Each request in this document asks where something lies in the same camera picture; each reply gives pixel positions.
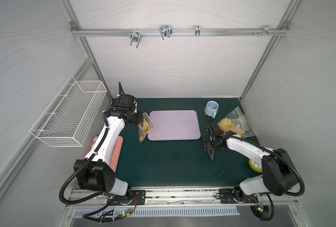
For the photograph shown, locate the resealable bag with duck print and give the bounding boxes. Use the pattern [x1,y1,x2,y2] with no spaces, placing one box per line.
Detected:
[138,113,154,144]

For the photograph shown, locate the resealable bag table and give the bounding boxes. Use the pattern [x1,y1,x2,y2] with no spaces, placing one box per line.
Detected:
[218,107,249,137]

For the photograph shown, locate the clear resealable bag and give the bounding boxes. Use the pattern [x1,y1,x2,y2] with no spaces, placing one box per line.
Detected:
[239,114,257,138]

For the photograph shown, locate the metal tongs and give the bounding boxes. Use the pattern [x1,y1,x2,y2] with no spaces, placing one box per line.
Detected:
[208,150,215,163]

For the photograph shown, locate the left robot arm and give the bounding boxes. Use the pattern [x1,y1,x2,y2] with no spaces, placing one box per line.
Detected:
[58,85,143,224]

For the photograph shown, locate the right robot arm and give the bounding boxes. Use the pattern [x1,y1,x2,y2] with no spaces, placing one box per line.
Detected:
[204,115,305,221]

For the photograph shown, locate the light blue ceramic mug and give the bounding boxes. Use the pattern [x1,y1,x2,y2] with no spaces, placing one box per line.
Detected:
[204,100,219,119]

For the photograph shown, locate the lilac plastic tray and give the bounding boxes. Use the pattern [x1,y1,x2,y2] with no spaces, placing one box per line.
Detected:
[148,110,201,141]

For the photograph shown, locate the pink tray with checked cloth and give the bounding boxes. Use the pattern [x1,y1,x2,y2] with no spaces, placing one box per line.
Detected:
[84,135,124,172]

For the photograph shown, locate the green bowl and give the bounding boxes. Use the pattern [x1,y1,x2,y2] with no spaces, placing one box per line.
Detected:
[248,159,262,173]

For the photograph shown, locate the metal hook clamp left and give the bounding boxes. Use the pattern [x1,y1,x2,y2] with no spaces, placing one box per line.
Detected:
[130,31,142,48]

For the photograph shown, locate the metal hook clamp middle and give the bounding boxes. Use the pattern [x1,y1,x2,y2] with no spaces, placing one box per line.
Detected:
[159,25,172,40]

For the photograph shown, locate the metal hook clamp small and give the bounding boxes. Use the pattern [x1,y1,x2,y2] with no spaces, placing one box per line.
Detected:
[195,25,201,37]

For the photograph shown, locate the metal hook clamp right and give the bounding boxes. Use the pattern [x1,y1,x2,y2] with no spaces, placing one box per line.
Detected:
[253,25,278,37]

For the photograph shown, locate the white wire basket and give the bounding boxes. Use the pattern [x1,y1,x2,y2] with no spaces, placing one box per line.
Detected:
[29,76,107,147]

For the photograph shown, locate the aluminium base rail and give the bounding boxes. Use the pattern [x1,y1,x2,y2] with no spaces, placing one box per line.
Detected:
[65,186,299,208]

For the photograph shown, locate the aluminium cross rail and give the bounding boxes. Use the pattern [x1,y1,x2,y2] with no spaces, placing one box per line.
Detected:
[72,28,290,37]

